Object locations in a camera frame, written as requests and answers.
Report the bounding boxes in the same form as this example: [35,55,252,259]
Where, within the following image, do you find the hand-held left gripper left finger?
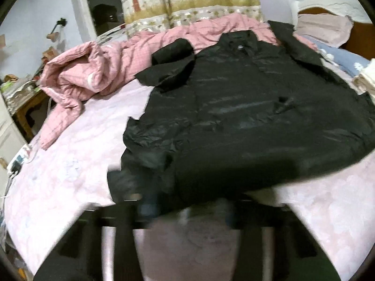
[34,197,157,281]

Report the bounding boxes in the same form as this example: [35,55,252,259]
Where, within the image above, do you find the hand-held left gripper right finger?
[224,197,342,281]

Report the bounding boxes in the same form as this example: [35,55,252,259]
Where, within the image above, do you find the black puffer jacket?
[107,20,375,211]

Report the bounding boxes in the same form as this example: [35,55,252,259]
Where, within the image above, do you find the folded cream clothes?
[351,61,375,95]

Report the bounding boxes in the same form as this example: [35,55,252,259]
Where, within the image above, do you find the white power strip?
[7,145,32,179]

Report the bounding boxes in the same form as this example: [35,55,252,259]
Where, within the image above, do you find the white drawer cabinet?
[0,94,29,188]

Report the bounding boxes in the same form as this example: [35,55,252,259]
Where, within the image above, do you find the wooden desk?
[6,89,51,141]

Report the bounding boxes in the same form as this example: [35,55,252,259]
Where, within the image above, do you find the pink checked quilt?
[39,13,318,150]

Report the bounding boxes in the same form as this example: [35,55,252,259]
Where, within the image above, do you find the blue floral pillow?
[300,35,371,78]

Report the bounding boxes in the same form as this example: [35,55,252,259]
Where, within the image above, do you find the orange cardboard box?
[42,45,58,63]

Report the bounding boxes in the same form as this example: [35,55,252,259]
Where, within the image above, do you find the dusty pink pillow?
[294,13,354,48]

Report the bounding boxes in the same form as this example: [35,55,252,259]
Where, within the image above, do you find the white and wooden headboard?
[291,0,375,61]

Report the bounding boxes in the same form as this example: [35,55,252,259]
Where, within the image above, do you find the black desk lamp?
[46,18,67,40]

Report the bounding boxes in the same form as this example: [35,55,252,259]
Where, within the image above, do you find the white framed window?
[69,0,126,37]

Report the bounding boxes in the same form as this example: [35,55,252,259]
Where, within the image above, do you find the tree print curtain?
[119,0,263,38]

